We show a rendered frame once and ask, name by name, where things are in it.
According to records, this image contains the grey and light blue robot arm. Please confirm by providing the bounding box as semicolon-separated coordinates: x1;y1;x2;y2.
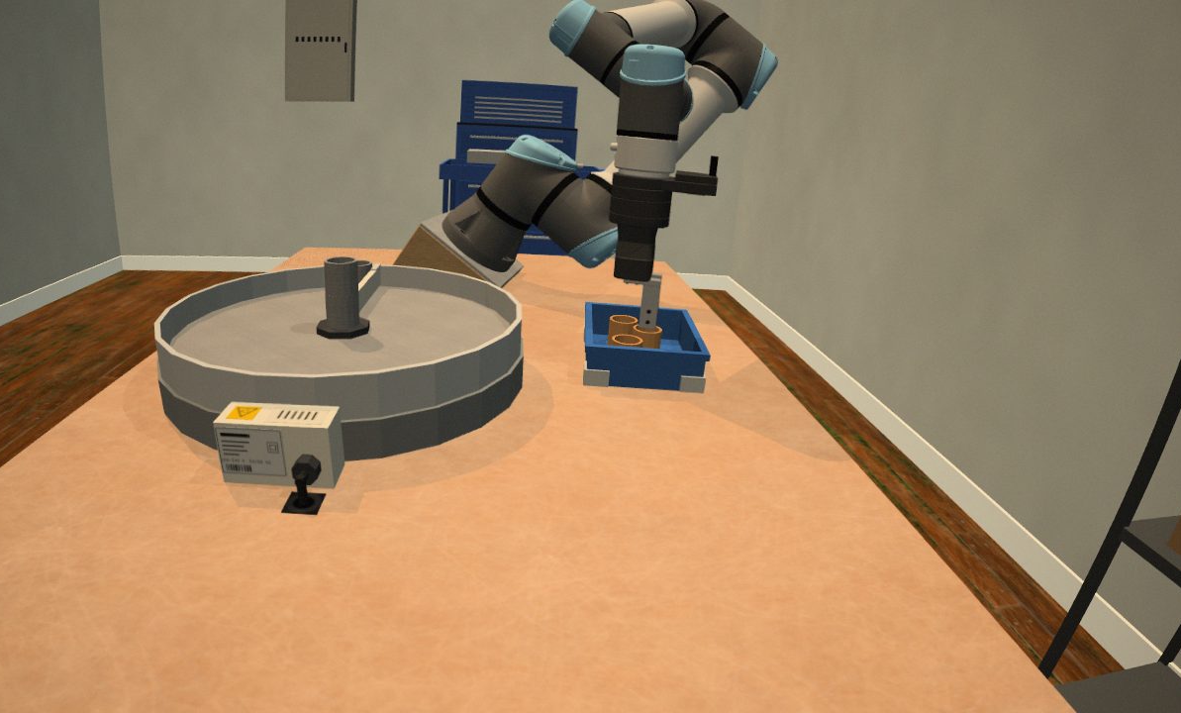
442;0;778;272

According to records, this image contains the grey round turning table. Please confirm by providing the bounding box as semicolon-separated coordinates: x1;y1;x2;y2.
154;263;524;515

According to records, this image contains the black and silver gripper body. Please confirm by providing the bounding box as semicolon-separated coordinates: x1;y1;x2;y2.
609;136;719;282

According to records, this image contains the blue open crate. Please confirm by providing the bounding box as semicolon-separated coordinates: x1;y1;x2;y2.
583;302;711;393

